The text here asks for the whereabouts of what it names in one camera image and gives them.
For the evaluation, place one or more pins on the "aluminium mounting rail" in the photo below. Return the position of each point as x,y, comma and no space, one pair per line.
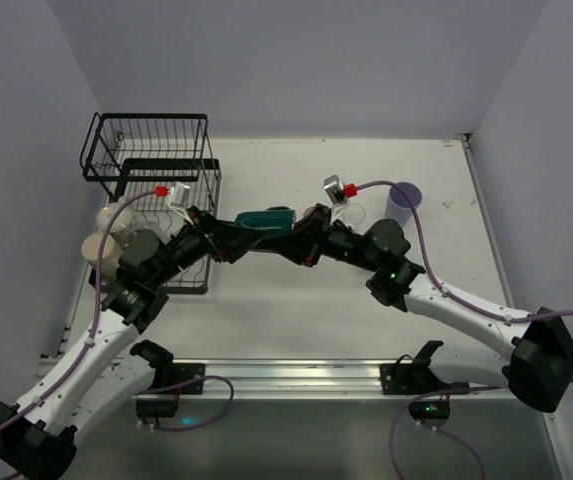
291,375

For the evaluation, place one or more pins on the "right black controller box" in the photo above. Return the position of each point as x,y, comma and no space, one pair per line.
430,412

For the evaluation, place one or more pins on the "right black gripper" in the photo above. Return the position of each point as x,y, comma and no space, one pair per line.
319,235

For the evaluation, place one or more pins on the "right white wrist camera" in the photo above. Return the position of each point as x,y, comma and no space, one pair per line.
338,191

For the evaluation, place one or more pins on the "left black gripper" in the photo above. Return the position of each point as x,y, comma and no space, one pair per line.
207,236

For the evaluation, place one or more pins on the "cream mug with flower print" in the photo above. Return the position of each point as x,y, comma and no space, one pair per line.
113,217

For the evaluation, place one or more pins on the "left black controller box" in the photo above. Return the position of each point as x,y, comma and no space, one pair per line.
152,411

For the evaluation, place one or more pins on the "black controller box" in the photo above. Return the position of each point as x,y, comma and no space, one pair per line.
152,411
430,412

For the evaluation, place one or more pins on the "dark teal ceramic mug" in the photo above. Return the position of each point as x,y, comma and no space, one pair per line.
274,221

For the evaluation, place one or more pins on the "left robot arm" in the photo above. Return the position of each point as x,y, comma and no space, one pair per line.
39,432

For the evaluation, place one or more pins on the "clear glass cup rack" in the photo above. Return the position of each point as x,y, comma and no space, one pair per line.
353,215

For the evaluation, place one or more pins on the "lavender plastic tumbler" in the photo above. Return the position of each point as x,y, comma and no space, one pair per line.
402,199

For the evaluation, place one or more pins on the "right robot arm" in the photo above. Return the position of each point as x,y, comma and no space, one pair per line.
531,355

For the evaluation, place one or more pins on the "cream mug with dragon print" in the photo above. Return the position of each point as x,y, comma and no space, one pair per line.
95,247

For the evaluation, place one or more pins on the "black wire dish rack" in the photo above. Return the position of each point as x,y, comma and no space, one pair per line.
130,153

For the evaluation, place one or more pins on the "orange ceramic mug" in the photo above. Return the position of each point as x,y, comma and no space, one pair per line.
313,212

